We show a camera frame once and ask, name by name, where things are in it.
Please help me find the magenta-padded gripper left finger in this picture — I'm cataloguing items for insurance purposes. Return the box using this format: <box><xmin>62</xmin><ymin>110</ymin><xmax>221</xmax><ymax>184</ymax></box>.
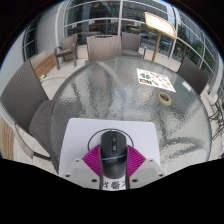
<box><xmin>63</xmin><ymin>144</ymin><xmax>103</xmax><ymax>190</ymax></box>

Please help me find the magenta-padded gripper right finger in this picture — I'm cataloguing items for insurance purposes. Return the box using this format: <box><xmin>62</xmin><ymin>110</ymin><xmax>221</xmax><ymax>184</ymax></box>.
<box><xmin>126</xmin><ymin>145</ymin><xmax>166</xmax><ymax>190</ymax></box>

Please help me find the black computer mouse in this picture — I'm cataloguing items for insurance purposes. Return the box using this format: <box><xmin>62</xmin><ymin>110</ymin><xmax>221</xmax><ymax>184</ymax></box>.
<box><xmin>99</xmin><ymin>130</ymin><xmax>129</xmax><ymax>181</ymax></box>

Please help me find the white printed mouse pad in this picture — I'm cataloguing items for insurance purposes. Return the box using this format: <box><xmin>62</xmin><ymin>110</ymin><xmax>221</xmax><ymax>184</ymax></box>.
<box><xmin>59</xmin><ymin>117</ymin><xmax>161</xmax><ymax>191</ymax></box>

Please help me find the tan tape roll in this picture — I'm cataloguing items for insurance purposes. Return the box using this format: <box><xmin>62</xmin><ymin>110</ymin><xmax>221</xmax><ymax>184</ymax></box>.
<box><xmin>156</xmin><ymin>91</ymin><xmax>173</xmax><ymax>107</ymax></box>

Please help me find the wooden slatted bench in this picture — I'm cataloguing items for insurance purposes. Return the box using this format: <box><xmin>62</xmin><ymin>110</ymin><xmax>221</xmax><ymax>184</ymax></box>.
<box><xmin>29</xmin><ymin>51</ymin><xmax>58</xmax><ymax>81</ymax></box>
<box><xmin>0</xmin><ymin>116</ymin><xmax>16</xmax><ymax>160</ymax></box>

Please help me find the green metal side table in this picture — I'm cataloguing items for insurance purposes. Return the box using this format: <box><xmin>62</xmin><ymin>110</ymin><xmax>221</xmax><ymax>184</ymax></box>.
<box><xmin>209</xmin><ymin>94</ymin><xmax>224</xmax><ymax>142</ymax></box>

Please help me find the colourful printed sheet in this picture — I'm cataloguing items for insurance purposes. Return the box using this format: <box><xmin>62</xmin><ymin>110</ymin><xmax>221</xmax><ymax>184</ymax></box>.
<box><xmin>136</xmin><ymin>68</ymin><xmax>177</xmax><ymax>93</ymax></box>

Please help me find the grey wicker chair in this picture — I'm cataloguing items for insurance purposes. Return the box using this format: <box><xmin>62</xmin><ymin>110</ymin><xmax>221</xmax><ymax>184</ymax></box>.
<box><xmin>0</xmin><ymin>59</ymin><xmax>55</xmax><ymax>162</ymax></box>
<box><xmin>176</xmin><ymin>56</ymin><xmax>211</xmax><ymax>96</ymax></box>
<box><xmin>85</xmin><ymin>34</ymin><xmax>123</xmax><ymax>65</ymax></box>

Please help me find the grey wicker armchair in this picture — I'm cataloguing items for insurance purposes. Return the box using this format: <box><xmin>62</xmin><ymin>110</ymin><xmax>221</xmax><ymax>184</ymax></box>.
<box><xmin>53</xmin><ymin>34</ymin><xmax>80</xmax><ymax>71</ymax></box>
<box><xmin>120</xmin><ymin>31</ymin><xmax>147</xmax><ymax>60</ymax></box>

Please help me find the gold menu stand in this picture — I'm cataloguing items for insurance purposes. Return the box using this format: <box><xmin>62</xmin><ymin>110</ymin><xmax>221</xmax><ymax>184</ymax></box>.
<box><xmin>144</xmin><ymin>11</ymin><xmax>178</xmax><ymax>63</ymax></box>

